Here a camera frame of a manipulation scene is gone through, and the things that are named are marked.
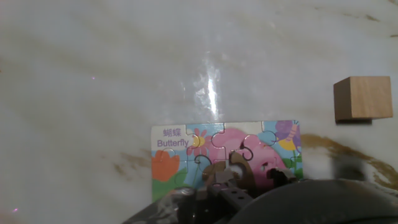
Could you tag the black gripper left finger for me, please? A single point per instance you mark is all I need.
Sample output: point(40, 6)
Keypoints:
point(186, 205)

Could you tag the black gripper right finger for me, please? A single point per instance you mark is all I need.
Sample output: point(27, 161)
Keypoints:
point(280, 176)

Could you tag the colourful picture card left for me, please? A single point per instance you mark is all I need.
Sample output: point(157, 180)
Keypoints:
point(168, 168)

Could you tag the wooden cube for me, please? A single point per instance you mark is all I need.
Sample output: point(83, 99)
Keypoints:
point(363, 98)

